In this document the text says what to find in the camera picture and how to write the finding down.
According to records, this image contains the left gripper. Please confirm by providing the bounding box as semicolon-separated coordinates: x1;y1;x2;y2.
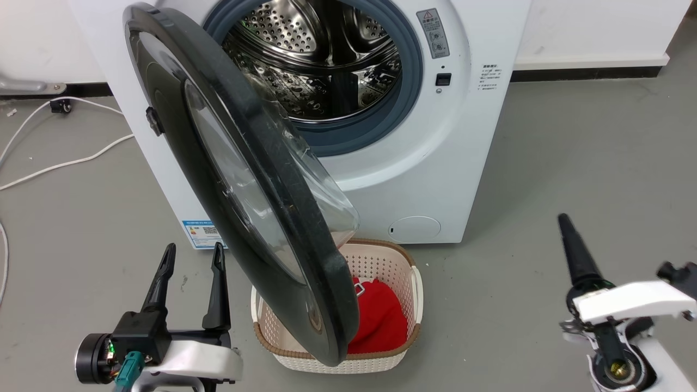
75;242;243;392

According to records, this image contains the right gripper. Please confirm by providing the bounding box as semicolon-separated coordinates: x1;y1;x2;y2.
558;213;697;392

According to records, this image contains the black round glass washer door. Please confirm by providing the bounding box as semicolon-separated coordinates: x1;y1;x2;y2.
123;3;361;367

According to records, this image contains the white front-load washing machine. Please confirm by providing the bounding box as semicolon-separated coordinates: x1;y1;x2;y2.
68;0;533;250

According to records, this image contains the grey rubber door gasket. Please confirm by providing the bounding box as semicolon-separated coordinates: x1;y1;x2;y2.
203;0;424;157

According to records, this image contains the blue energy label sticker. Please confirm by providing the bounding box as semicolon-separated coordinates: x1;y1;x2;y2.
182;219;227;250

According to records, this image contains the round white filter cover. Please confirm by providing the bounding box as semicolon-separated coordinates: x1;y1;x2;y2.
388;216;442;243

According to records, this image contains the cream plastic laundry basket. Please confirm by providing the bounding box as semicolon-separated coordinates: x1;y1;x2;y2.
250;238;424;375

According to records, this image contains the red garment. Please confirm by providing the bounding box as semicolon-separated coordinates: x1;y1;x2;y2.
347;277;409;355

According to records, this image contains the small printed text label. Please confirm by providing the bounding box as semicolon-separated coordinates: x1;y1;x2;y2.
478;63;504;91

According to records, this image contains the grey warning sticker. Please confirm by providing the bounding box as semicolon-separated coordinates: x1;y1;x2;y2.
417;8;450;59

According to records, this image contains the stainless steel washer drum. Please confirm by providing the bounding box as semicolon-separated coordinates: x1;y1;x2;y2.
221;0;403;123

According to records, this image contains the teal cable connector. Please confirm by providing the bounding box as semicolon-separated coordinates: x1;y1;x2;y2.
113;351;144;392

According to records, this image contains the long white power cable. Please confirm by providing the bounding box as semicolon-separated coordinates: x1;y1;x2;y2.
0;133;134;192

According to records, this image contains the white cable by floor edge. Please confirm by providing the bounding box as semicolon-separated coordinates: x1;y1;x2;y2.
0;220;9;307

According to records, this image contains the thin white looping cable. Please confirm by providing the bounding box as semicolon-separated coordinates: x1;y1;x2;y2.
0;97;124;167

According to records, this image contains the grey metal bracket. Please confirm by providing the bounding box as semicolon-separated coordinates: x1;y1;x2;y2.
0;76;68;96

